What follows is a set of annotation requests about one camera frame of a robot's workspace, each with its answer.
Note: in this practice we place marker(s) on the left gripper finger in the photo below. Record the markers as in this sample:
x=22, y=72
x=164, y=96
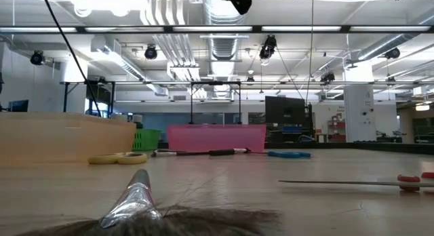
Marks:
x=234, y=0

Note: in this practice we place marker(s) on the black marker pen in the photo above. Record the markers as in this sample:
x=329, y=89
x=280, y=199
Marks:
x=164, y=153

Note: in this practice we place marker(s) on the black fan brush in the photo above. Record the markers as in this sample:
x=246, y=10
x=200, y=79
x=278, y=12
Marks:
x=135, y=198

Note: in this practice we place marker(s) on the black ceiling spotlight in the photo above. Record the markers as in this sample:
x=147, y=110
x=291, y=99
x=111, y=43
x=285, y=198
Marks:
x=37, y=58
x=327, y=76
x=268, y=47
x=392, y=53
x=151, y=52

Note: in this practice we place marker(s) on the overhead light bar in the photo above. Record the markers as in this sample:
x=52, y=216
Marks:
x=135, y=29

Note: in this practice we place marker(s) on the large black monitor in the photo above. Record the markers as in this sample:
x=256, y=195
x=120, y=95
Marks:
x=285, y=110

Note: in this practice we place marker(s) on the pink plastic bin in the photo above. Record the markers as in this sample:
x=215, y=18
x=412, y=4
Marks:
x=217, y=137

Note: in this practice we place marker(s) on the blue crate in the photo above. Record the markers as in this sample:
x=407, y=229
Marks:
x=293, y=129

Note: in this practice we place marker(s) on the green plastic basket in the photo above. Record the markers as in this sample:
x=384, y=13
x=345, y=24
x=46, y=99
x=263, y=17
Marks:
x=147, y=141

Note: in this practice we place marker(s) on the red shelf unit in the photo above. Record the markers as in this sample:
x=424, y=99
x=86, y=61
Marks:
x=337, y=137

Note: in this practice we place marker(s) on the orange plastic bin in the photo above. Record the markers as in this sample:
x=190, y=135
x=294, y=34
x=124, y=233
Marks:
x=51, y=141

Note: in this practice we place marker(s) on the small dark monitor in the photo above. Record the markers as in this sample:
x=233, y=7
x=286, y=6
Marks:
x=18, y=106

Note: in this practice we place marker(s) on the wide silver ventilation duct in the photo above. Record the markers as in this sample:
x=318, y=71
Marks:
x=223, y=46

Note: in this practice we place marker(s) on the black background frame stand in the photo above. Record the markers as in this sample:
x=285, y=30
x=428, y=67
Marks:
x=215, y=83

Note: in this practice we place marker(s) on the slim silver ventilation duct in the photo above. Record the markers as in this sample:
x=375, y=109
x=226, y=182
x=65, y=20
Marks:
x=386, y=44

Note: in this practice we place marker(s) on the black aluminium table frame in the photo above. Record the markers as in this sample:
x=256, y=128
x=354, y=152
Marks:
x=373, y=148

